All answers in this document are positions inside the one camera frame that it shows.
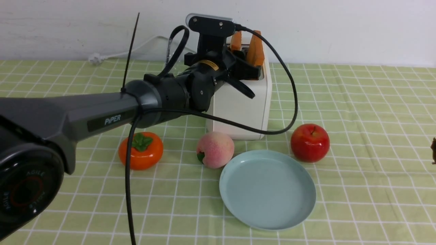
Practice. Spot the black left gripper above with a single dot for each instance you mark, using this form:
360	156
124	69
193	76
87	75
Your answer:
207	72

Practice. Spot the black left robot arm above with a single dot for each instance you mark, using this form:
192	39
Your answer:
39	136

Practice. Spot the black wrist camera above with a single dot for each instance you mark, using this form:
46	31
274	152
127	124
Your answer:
213	31

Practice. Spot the red apple toy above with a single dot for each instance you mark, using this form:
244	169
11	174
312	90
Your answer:
310	143

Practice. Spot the pink peach toy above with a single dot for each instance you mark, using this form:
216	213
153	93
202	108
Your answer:
215	149

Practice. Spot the white toaster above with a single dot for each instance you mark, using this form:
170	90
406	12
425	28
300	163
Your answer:
230	104

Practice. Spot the toast slice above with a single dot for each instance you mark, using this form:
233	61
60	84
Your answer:
255	55
236	41

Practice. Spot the light blue plate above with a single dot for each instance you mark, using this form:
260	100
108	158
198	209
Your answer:
267	190

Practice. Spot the orange persimmon toy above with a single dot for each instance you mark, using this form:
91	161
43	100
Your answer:
146	151

